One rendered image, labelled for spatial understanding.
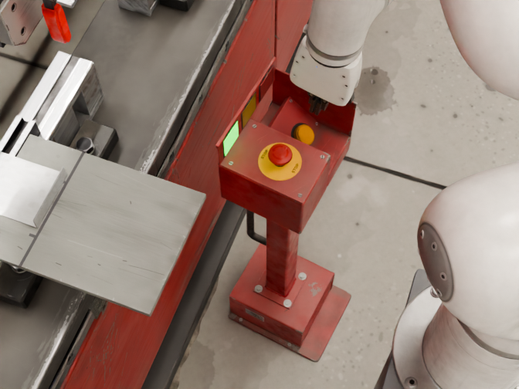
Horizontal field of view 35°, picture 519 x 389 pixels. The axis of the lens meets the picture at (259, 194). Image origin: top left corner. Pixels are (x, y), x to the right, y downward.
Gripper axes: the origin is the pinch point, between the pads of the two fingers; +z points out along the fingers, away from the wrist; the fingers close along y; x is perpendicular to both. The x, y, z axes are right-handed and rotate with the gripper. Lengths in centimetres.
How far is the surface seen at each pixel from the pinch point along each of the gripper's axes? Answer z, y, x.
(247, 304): 73, -1, -13
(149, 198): -14.8, -10.2, -34.4
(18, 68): 93, -96, 23
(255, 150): 6.9, -5.9, -9.9
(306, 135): 11.9, -0.5, 0.0
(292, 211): 10.4, 4.2, -15.1
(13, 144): -12.1, -31.4, -35.7
